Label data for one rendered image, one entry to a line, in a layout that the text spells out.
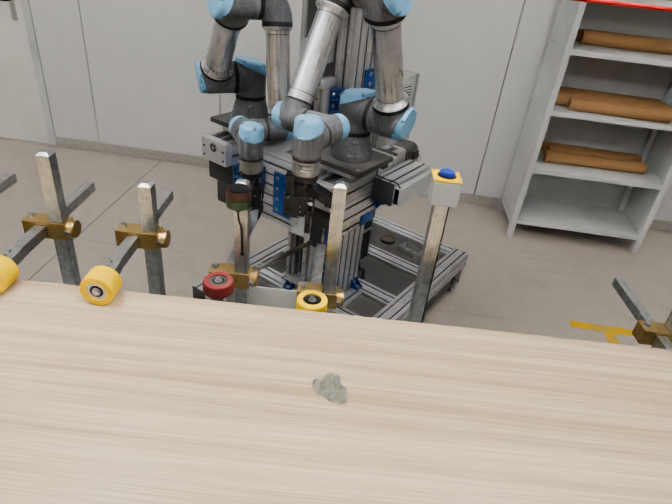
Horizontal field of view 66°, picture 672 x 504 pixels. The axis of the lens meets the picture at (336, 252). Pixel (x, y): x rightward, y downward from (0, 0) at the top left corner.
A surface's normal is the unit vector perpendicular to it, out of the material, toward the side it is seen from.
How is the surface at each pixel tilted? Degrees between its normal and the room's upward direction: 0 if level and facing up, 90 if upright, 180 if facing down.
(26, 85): 90
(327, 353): 0
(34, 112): 90
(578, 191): 90
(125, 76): 90
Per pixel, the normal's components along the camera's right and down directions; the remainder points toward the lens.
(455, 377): 0.10, -0.84
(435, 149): -0.12, 0.51
